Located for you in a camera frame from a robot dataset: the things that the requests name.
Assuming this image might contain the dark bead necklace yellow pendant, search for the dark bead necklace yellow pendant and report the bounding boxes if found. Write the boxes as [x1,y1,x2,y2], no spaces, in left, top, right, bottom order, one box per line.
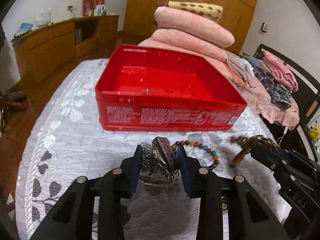
[229,135,280,166]

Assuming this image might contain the multicolour bead bracelet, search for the multicolour bead bracelet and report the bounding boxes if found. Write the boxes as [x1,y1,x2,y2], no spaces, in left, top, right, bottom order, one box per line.
[171,140,220,171]

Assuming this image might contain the silver metal watch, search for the silver metal watch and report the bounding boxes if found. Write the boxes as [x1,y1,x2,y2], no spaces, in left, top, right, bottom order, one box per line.
[139,137,180,186]

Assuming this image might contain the yellow plush toy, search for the yellow plush toy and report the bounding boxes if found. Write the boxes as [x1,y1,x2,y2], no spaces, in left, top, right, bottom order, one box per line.
[308,121,319,141]

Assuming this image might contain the grey floral bedspread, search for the grey floral bedspread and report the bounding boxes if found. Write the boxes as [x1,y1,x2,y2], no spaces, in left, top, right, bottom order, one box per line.
[15,57,293,240]

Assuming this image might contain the plaid folded shirt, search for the plaid folded shirt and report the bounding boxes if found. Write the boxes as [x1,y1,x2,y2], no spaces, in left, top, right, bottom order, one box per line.
[253,67,292,109]

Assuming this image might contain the dark wooden headboard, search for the dark wooden headboard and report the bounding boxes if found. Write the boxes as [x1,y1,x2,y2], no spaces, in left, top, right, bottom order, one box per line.
[254,44,319,162]

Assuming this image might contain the pink folded clothes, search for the pink folded clothes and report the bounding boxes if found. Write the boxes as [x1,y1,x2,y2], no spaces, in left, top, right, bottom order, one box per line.
[263,51,298,92]

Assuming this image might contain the lower pink folded quilt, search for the lower pink folded quilt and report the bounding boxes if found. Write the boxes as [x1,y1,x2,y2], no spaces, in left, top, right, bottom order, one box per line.
[151,29,227,62]

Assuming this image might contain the pink folded quilt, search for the pink folded quilt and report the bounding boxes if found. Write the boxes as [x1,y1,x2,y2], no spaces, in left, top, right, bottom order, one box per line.
[154,7,235,48]
[151,29,227,62]

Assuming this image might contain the red tin box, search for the red tin box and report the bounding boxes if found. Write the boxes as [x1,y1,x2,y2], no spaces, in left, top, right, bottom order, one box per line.
[95,44,247,132]

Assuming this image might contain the wooden sideboard cabinet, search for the wooden sideboard cabinet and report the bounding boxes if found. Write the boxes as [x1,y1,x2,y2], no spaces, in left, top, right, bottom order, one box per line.
[12,15,119,83]

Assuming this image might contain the upper pink folded quilt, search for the upper pink folded quilt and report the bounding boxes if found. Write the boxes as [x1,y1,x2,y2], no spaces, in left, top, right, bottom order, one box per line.
[154,7,235,48]

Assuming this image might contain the yellow brown spotted blanket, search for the yellow brown spotted blanket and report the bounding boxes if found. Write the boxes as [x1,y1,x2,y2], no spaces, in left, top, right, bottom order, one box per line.
[168,1,223,22]

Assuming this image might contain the white plastic bag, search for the white plastic bag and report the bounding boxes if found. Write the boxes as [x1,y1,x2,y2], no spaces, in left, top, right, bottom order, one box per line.
[32,8,52,30]

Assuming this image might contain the blue white kettle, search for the blue white kettle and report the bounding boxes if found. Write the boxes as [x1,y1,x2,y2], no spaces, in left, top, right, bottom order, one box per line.
[94,0,105,16]

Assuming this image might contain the red photo frames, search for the red photo frames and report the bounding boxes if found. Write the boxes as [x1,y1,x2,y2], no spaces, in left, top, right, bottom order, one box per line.
[82,0,105,16]

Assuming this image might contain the wooden wardrobe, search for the wooden wardrobe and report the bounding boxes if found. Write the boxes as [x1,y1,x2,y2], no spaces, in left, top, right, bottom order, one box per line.
[123,0,257,54]

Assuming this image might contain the white charger cable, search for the white charger cable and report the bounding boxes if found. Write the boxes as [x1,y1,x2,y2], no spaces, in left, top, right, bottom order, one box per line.
[277,126,290,147]

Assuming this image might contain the wall light switch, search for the wall light switch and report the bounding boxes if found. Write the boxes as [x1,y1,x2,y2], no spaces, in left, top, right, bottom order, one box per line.
[260,23,269,33]

